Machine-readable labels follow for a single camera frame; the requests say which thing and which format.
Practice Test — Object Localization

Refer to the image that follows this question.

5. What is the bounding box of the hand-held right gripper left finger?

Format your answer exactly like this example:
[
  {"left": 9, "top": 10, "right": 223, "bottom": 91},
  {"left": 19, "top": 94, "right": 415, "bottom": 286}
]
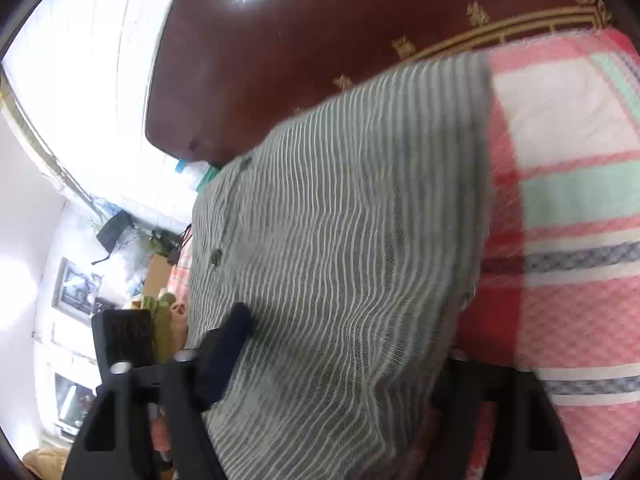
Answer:
[{"left": 62, "top": 302, "right": 253, "bottom": 480}]

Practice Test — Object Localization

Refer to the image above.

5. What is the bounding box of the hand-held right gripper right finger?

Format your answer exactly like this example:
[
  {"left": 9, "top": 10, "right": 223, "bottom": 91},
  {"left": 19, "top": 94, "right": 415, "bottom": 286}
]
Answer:
[{"left": 425, "top": 352, "right": 583, "bottom": 480}]

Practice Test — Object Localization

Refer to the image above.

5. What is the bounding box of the grey striped shirt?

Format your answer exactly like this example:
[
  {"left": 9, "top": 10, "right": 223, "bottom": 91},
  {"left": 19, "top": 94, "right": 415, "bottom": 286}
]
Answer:
[{"left": 185, "top": 50, "right": 496, "bottom": 480}]

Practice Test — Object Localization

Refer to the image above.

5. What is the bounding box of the person's left forearm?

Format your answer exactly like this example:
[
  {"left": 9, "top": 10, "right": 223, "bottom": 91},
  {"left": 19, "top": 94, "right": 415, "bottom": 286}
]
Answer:
[{"left": 22, "top": 447, "right": 71, "bottom": 480}]

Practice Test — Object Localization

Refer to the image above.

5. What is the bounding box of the brown cardboard box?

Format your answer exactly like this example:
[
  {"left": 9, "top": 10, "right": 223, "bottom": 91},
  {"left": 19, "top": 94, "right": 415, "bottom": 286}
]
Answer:
[{"left": 144, "top": 255, "right": 173, "bottom": 301}]

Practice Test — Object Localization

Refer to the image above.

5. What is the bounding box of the dark glass window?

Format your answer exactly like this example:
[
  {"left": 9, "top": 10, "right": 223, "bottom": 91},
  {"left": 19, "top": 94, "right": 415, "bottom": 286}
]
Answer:
[
  {"left": 52, "top": 372, "right": 97, "bottom": 433},
  {"left": 52, "top": 257, "right": 104, "bottom": 321}
]

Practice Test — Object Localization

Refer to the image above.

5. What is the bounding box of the black bag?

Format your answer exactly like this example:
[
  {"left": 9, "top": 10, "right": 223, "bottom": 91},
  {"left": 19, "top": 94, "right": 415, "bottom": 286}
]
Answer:
[{"left": 96, "top": 210, "right": 135, "bottom": 252}]

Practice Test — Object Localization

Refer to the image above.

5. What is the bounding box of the clear plastic water bottle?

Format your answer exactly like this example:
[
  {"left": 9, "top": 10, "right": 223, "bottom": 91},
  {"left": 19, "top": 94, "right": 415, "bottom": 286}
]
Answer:
[{"left": 176, "top": 159, "right": 221, "bottom": 191}]

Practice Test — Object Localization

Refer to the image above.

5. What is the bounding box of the red green plaid blanket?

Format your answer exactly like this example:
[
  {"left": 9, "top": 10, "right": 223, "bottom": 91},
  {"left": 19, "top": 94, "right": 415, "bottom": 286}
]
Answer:
[{"left": 150, "top": 27, "right": 640, "bottom": 480}]

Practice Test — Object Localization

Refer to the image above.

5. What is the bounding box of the dark brown wooden headboard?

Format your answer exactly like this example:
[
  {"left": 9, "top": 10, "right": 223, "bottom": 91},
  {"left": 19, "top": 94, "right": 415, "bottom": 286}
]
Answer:
[{"left": 144, "top": 0, "right": 616, "bottom": 168}]

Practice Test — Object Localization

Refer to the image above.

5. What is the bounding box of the white wall pipe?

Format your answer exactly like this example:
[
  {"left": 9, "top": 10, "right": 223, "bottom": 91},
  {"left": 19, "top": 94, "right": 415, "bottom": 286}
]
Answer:
[{"left": 0, "top": 67, "right": 101, "bottom": 206}]

